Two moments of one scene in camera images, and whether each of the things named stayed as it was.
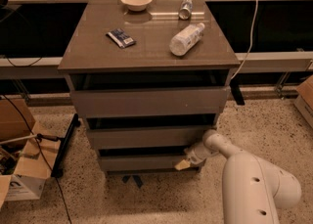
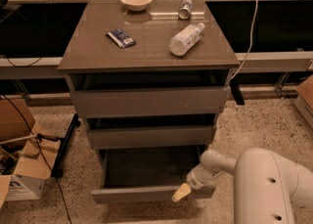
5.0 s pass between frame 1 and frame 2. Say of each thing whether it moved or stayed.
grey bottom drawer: moved
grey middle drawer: stayed
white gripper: moved
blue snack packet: stayed
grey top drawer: stayed
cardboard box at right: stayed
